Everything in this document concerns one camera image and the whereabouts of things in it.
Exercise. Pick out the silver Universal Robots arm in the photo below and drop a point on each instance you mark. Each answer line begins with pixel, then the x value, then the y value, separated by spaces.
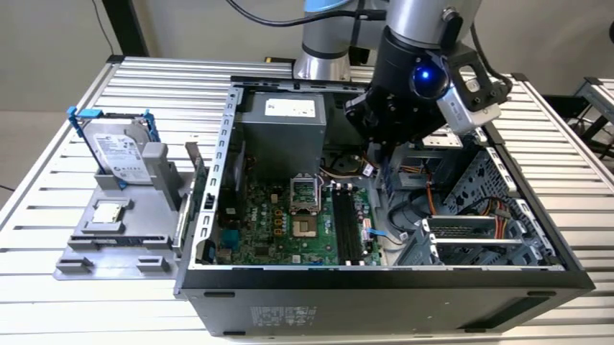
pixel 417 18

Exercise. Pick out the black RAM slot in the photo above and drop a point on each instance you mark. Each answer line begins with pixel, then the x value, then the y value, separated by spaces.
pixel 355 223
pixel 341 223

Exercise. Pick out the round cooling fan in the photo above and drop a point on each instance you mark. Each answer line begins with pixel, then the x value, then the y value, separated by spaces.
pixel 345 163

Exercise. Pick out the metal drive cage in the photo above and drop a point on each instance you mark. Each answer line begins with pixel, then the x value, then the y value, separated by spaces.
pixel 408 179

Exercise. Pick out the grey power supply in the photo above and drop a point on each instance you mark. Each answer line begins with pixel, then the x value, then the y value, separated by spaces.
pixel 278 143

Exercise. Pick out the thin locking lever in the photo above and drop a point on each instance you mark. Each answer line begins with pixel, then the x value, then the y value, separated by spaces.
pixel 320 196

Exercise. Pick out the yellow black connector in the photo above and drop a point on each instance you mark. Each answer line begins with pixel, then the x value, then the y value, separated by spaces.
pixel 270 59

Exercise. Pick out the metal disk bay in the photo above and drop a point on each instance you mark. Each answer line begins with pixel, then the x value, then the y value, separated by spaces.
pixel 461 223

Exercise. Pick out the CPU socket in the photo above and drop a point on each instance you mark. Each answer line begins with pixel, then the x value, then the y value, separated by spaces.
pixel 306 226

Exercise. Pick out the metal slat side table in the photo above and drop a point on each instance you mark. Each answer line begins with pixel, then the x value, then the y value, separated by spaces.
pixel 597 90

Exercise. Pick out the green motherboard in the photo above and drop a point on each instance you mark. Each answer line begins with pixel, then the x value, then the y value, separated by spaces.
pixel 269 230

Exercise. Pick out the black PC case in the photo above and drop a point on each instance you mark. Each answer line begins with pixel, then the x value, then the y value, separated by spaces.
pixel 336 305

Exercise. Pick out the grey parts rack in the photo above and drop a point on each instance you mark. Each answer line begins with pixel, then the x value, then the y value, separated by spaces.
pixel 145 201

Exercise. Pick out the silver hard disk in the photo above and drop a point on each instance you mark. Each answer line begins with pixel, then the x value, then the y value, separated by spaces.
pixel 116 151

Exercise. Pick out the blue disk carrier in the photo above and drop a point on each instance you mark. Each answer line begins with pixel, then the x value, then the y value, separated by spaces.
pixel 89 113

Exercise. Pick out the silver CPU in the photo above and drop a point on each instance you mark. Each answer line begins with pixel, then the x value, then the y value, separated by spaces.
pixel 106 213

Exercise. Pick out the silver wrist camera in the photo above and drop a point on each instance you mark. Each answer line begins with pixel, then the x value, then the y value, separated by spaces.
pixel 463 111

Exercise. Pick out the black vertical post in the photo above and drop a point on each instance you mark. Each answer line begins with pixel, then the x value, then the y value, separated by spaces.
pixel 128 28

